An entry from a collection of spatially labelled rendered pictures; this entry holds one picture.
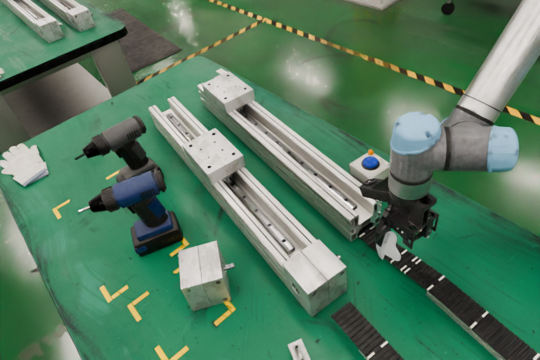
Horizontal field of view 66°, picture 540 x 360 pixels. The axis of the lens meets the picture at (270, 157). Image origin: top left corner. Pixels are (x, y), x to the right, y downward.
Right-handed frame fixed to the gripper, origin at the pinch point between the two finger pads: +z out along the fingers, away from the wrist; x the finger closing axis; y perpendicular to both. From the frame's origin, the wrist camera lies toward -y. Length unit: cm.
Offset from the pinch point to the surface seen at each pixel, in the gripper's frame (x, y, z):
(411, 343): -11.9, 16.4, 4.7
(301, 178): -5.0, -27.0, -3.4
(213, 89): -4, -76, -8
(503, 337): 0.5, 26.3, 1.5
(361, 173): 9.1, -20.1, -1.1
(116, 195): -46, -40, -16
